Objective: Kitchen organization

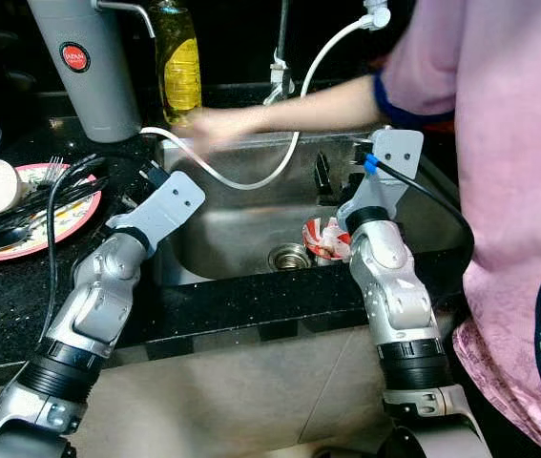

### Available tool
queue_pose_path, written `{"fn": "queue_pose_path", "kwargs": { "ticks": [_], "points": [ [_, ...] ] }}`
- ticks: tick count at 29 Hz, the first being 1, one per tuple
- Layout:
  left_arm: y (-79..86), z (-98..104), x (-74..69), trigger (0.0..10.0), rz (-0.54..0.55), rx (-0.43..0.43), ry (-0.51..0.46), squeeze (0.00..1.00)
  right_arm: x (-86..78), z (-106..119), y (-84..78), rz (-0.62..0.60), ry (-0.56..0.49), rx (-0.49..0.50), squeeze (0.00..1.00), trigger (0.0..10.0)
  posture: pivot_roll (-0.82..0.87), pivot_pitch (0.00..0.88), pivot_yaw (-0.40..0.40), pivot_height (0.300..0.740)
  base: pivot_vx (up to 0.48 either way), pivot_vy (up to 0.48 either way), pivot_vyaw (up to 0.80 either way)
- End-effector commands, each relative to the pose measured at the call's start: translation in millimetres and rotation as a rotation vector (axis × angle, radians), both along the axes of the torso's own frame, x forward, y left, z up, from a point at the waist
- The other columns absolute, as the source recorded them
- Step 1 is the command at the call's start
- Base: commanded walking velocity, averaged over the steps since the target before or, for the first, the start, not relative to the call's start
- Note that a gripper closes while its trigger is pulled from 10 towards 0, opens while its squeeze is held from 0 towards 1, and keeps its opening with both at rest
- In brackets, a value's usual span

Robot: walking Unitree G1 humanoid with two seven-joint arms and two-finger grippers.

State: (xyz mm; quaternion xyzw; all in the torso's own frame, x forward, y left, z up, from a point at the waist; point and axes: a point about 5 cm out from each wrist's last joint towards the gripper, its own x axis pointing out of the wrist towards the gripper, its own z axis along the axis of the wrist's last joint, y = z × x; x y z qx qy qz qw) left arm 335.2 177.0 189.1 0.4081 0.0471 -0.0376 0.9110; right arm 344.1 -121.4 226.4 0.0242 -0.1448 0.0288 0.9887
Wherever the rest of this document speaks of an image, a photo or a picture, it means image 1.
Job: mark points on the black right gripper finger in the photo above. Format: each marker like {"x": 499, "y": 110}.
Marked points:
{"x": 322, "y": 181}

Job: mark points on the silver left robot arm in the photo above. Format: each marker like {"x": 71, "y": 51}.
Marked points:
{"x": 98, "y": 296}

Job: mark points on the bare person forearm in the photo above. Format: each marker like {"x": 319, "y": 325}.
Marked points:
{"x": 318, "y": 107}

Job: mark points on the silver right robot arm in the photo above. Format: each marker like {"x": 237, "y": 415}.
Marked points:
{"x": 394, "y": 286}

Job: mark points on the bare person hand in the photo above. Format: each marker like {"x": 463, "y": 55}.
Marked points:
{"x": 208, "y": 129}

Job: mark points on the red and white cup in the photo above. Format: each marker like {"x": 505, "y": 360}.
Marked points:
{"x": 325, "y": 239}

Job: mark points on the metal sink drain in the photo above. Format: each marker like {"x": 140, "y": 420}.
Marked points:
{"x": 289, "y": 256}

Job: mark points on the stainless steel sink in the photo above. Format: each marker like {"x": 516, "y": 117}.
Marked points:
{"x": 241, "y": 219}

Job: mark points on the metal faucet pipe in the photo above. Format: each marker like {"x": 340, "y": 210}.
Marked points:
{"x": 280, "y": 67}

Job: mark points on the person torso in pink shirt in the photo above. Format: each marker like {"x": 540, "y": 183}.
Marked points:
{"x": 518, "y": 191}

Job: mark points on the yellow liquid bottle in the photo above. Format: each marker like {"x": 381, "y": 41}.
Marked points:
{"x": 179, "y": 67}

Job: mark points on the beige cabinet front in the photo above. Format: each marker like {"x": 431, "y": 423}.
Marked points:
{"x": 251, "y": 382}

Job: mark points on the grey cylinder with red label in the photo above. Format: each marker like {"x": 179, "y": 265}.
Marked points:
{"x": 93, "y": 86}

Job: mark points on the black chopstick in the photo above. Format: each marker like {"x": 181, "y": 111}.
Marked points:
{"x": 31, "y": 215}
{"x": 36, "y": 202}

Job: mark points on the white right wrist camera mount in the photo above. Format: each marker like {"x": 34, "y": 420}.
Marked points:
{"x": 394, "y": 162}

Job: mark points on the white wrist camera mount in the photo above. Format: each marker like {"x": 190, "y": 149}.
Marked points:
{"x": 394, "y": 162}
{"x": 170, "y": 205}

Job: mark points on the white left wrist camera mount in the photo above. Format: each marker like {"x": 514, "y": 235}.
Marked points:
{"x": 170, "y": 205}

